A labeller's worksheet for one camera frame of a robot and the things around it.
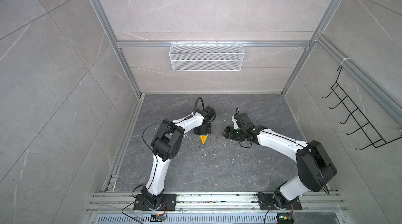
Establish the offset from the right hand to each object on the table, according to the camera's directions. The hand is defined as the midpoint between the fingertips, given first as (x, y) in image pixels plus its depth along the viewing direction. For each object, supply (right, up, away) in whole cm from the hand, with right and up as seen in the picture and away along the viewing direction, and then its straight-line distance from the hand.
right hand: (226, 132), depth 90 cm
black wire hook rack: (+55, +7, -26) cm, 61 cm away
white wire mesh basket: (-11, +48, +10) cm, 51 cm away
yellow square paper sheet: (-13, -4, +5) cm, 15 cm away
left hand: (-12, 0, +8) cm, 14 cm away
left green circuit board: (-34, -35, -20) cm, 53 cm away
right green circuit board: (+24, -36, -20) cm, 48 cm away
